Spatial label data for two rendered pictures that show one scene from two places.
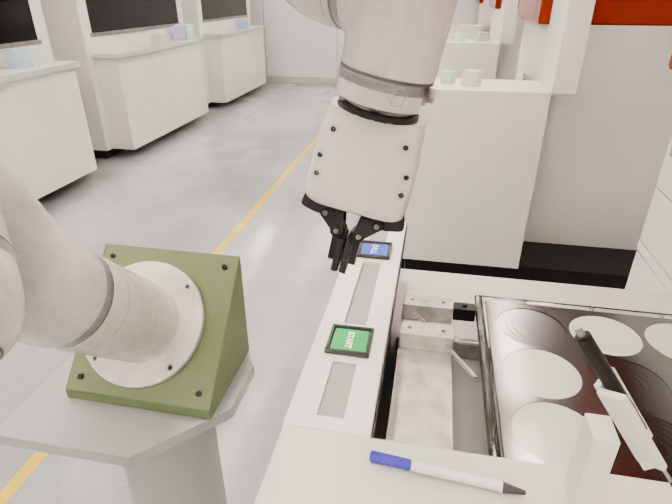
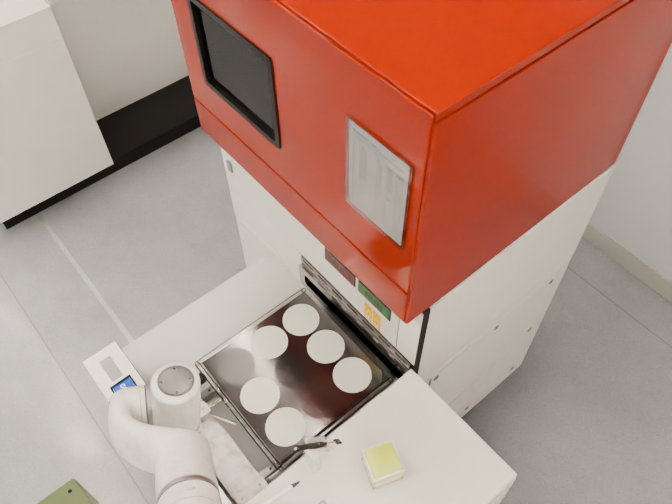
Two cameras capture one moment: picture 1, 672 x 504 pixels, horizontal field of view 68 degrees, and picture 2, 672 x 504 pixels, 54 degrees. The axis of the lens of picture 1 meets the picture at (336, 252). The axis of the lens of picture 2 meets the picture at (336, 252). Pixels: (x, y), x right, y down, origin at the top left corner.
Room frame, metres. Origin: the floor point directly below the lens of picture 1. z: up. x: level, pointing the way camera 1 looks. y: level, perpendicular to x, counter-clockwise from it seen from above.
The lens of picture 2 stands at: (-0.07, 0.13, 2.45)
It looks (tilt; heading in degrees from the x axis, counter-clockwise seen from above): 54 degrees down; 310
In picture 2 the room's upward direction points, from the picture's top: 1 degrees counter-clockwise
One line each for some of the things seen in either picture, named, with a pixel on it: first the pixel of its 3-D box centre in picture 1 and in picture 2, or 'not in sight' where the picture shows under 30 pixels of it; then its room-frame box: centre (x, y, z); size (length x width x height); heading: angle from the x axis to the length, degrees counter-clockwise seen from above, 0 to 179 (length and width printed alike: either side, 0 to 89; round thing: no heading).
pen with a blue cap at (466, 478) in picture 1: (444, 473); (272, 499); (0.31, -0.10, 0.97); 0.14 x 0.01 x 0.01; 73
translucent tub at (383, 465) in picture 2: not in sight; (382, 465); (0.17, -0.30, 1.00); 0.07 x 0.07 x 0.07; 59
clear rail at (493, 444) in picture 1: (485, 368); (236, 413); (0.55, -0.21, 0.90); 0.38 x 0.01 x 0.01; 169
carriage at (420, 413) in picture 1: (422, 385); (214, 444); (0.54, -0.12, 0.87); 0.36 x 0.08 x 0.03; 169
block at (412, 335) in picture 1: (425, 336); (195, 417); (0.62, -0.14, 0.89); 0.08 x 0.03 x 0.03; 79
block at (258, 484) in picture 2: not in sight; (251, 493); (0.38, -0.09, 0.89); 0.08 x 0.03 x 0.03; 79
